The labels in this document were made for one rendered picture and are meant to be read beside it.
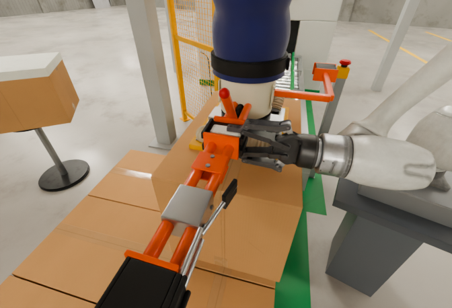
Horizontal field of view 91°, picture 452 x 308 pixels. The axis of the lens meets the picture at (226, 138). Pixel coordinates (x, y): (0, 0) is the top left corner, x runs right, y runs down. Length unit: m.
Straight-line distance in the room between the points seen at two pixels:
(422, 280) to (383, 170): 1.51
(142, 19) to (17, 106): 1.04
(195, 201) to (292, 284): 1.30
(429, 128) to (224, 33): 0.78
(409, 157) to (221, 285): 0.75
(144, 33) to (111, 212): 1.37
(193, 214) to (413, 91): 0.55
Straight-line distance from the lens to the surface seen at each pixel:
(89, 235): 1.23
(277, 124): 0.48
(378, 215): 1.05
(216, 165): 0.43
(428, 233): 1.09
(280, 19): 0.62
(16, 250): 2.16
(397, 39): 4.18
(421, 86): 0.67
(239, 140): 0.48
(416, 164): 0.53
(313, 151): 0.48
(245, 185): 0.59
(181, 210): 0.36
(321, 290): 1.66
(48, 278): 1.21
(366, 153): 0.50
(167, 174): 0.63
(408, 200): 1.08
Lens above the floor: 1.47
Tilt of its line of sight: 36 degrees down
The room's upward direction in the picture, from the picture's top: straight up
